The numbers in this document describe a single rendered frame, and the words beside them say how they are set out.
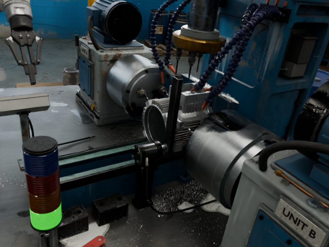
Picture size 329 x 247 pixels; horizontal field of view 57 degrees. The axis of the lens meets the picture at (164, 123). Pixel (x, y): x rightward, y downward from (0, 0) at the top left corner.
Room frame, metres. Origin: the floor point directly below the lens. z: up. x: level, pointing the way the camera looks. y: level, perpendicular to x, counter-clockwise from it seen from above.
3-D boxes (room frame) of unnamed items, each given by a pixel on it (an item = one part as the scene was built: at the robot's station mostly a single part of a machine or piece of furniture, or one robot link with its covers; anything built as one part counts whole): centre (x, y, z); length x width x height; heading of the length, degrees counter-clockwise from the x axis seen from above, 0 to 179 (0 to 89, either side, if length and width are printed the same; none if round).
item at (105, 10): (1.51, 0.35, 1.16); 0.33 x 0.26 x 0.42; 36
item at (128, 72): (1.30, 0.16, 1.04); 0.37 x 0.25 x 0.25; 36
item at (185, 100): (1.04, -0.08, 1.11); 0.12 x 0.11 x 0.07; 126
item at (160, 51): (6.30, -0.06, 0.37); 1.20 x 0.80 x 0.74; 112
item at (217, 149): (0.75, -0.24, 1.04); 0.41 x 0.25 x 0.25; 36
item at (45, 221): (0.46, 0.22, 1.05); 0.06 x 0.06 x 0.04
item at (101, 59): (1.50, 0.30, 0.99); 0.35 x 0.31 x 0.37; 36
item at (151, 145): (0.86, -0.13, 0.92); 0.45 x 0.13 x 0.24; 126
